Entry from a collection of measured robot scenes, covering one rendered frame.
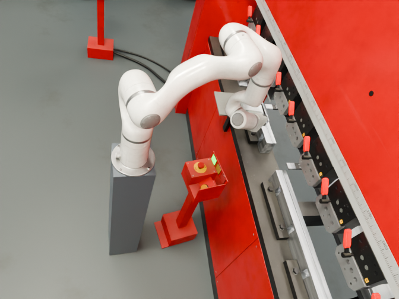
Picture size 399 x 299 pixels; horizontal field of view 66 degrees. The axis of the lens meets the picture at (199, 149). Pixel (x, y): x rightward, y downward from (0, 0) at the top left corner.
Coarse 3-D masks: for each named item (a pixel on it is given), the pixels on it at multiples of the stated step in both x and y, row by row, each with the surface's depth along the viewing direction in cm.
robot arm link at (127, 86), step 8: (128, 72) 107; (136, 72) 107; (144, 72) 110; (120, 80) 109; (128, 80) 105; (136, 80) 105; (144, 80) 106; (120, 88) 108; (128, 88) 104; (136, 88) 103; (144, 88) 103; (152, 88) 105; (120, 96) 111; (128, 96) 103; (120, 104) 113; (128, 120) 114; (128, 128) 114; (136, 128) 114; (152, 128) 118; (128, 136) 116; (136, 136) 115; (144, 136) 116
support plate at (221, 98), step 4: (216, 92) 177; (220, 92) 178; (216, 96) 175; (220, 96) 176; (224, 96) 176; (228, 96) 177; (216, 100) 173; (220, 100) 173; (224, 100) 174; (220, 104) 171; (224, 104) 172; (240, 104) 176; (220, 108) 170; (224, 108) 170; (220, 112) 168; (224, 112) 168; (252, 112) 174; (256, 112) 175; (260, 112) 176
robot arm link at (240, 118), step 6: (240, 108) 146; (234, 114) 141; (240, 114) 140; (246, 114) 140; (252, 114) 147; (234, 120) 141; (240, 120) 140; (246, 120) 139; (252, 120) 145; (234, 126) 142; (240, 126) 140; (246, 126) 142; (252, 126) 148
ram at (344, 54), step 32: (256, 0) 182; (288, 0) 149; (320, 0) 125; (352, 0) 108; (384, 0) 95; (288, 32) 148; (320, 32) 125; (352, 32) 108; (384, 32) 95; (288, 64) 147; (320, 64) 124; (352, 64) 107; (384, 64) 95; (320, 96) 123; (352, 96) 107; (384, 96) 94; (320, 128) 123; (352, 128) 106; (384, 128) 94; (352, 160) 106; (384, 160) 93; (352, 192) 105; (384, 192) 93; (384, 224) 93
